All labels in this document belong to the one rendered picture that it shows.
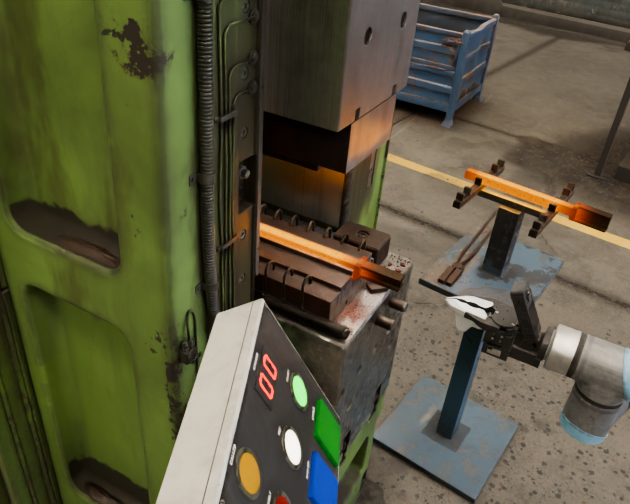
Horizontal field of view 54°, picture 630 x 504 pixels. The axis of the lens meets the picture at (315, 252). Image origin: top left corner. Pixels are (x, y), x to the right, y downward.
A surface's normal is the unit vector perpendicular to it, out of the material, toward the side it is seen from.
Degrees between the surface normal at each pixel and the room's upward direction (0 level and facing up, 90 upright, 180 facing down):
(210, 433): 30
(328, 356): 90
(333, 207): 90
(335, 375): 90
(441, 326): 0
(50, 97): 89
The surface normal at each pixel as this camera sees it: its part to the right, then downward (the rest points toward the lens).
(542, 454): 0.07, -0.83
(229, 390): -0.43, -0.77
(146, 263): -0.48, 0.44
